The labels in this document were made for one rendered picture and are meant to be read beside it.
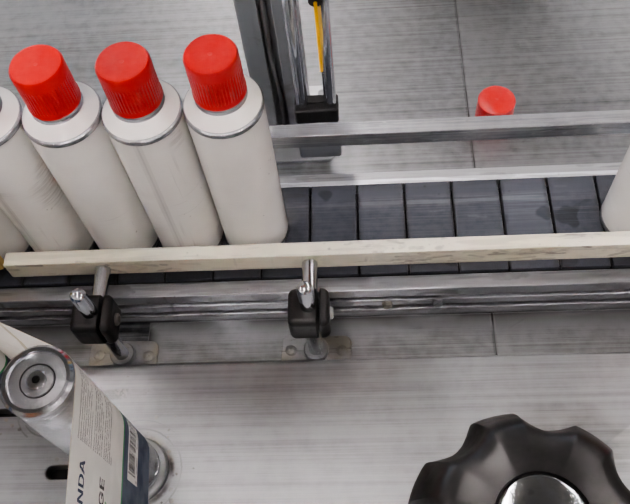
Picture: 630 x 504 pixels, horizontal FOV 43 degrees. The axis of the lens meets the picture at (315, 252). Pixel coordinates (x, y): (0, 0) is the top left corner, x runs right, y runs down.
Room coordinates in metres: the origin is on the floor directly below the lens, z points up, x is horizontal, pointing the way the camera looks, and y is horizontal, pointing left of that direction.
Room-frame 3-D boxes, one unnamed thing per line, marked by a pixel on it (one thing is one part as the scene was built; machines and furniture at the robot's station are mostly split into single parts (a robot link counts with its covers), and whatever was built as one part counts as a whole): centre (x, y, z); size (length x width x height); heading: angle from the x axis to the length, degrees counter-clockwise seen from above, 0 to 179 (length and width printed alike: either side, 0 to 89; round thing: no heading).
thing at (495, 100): (0.44, -0.18, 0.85); 0.03 x 0.03 x 0.03
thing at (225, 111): (0.33, 0.04, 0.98); 0.05 x 0.05 x 0.20
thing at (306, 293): (0.24, 0.01, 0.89); 0.03 x 0.03 x 0.12; 83
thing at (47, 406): (0.15, 0.15, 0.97); 0.05 x 0.05 x 0.19
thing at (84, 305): (0.28, 0.16, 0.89); 0.06 x 0.03 x 0.12; 173
